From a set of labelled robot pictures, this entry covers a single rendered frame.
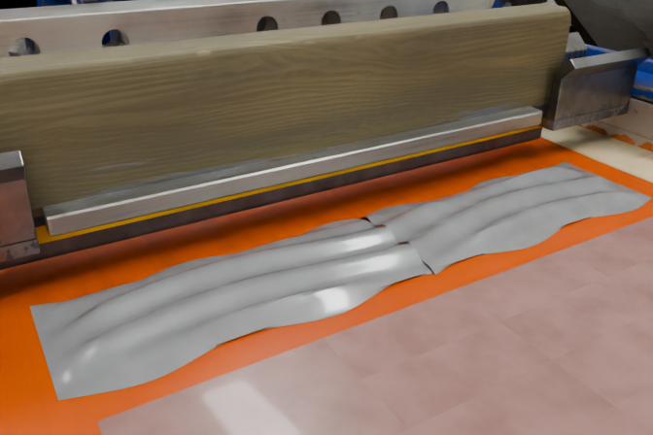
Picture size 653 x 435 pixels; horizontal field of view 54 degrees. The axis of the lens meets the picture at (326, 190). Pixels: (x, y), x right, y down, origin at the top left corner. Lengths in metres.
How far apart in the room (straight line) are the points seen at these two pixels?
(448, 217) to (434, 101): 0.08
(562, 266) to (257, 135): 0.17
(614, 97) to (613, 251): 0.18
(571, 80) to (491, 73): 0.07
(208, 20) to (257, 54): 0.25
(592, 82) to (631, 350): 0.24
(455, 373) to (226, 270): 0.12
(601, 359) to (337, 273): 0.12
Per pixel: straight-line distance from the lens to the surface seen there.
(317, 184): 0.39
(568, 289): 0.34
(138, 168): 0.33
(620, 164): 0.51
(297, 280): 0.31
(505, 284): 0.33
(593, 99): 0.51
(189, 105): 0.33
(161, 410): 0.26
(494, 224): 0.37
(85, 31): 0.55
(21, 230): 0.32
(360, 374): 0.27
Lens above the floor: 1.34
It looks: 38 degrees down
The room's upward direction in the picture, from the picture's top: 11 degrees clockwise
